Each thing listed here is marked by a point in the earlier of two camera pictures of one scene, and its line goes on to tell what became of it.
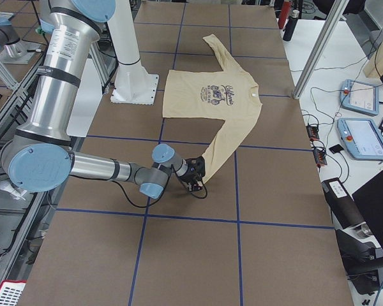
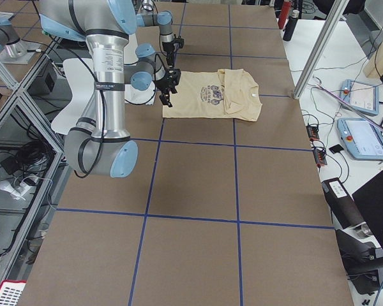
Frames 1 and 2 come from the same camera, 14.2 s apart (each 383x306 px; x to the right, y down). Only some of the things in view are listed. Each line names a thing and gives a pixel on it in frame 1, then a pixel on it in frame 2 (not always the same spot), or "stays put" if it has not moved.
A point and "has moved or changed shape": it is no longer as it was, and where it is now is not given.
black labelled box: x=343 y=204 stays put
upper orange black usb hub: x=313 y=132 stays put
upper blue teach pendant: x=360 y=97 stays put
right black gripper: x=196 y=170 to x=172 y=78
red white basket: x=8 y=292 stays put
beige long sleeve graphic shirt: x=231 y=94 has moved or changed shape
